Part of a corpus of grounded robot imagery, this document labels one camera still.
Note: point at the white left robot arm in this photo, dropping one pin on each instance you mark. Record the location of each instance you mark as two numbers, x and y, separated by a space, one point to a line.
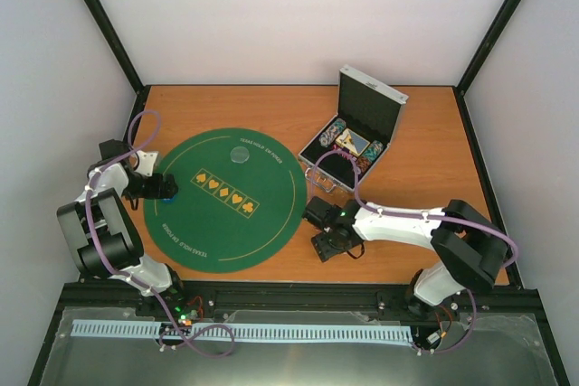
103 240

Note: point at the light blue cable duct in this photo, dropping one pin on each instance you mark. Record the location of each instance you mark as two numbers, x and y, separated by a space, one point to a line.
248 333

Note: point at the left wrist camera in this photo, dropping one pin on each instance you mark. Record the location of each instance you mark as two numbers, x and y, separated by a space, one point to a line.
146 162

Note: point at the metal front plate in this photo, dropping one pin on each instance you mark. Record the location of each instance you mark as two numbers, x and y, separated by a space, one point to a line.
492 350

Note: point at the row of red dice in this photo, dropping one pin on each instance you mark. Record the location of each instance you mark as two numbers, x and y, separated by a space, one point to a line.
344 154

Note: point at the black aluminium frame rail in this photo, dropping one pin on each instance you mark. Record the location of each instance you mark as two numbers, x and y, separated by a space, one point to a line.
228 296

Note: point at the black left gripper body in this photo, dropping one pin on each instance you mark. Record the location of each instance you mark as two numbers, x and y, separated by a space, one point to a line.
146 191

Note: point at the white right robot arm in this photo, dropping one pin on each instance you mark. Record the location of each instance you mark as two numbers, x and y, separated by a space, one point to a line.
471 251

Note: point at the aluminium poker case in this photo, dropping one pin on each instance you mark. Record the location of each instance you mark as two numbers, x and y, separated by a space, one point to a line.
370 108

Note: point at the round green poker mat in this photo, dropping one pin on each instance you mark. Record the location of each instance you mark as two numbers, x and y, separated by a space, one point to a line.
227 217

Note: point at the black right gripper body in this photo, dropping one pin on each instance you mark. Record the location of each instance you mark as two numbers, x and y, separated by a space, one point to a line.
333 247

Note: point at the small blue blind button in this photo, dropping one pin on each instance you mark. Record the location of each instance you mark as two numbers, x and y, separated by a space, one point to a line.
168 199

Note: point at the boxed playing card deck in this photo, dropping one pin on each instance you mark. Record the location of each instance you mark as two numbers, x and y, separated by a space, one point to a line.
352 142

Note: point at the clear acrylic dealer button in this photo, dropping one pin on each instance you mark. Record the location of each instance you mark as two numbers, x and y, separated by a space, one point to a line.
239 155

